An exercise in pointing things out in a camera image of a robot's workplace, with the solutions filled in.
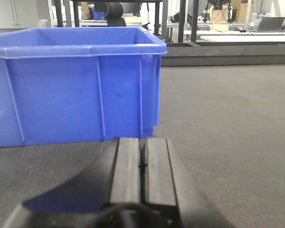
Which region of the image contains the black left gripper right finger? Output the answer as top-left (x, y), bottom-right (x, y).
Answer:
top-left (142, 138), bottom-right (234, 228)

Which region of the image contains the grey laptop on desk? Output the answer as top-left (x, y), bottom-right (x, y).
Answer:
top-left (256, 17), bottom-right (285, 33)

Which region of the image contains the black conveyor belt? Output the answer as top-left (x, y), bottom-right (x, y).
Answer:
top-left (0, 65), bottom-right (285, 228)

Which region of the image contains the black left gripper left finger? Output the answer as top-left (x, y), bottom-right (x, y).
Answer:
top-left (4, 138), bottom-right (140, 228)

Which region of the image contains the black office chair background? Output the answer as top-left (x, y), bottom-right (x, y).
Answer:
top-left (106, 2), bottom-right (126, 27)

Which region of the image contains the blue plastic bin on conveyor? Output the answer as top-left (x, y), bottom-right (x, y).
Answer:
top-left (0, 27), bottom-right (167, 147)

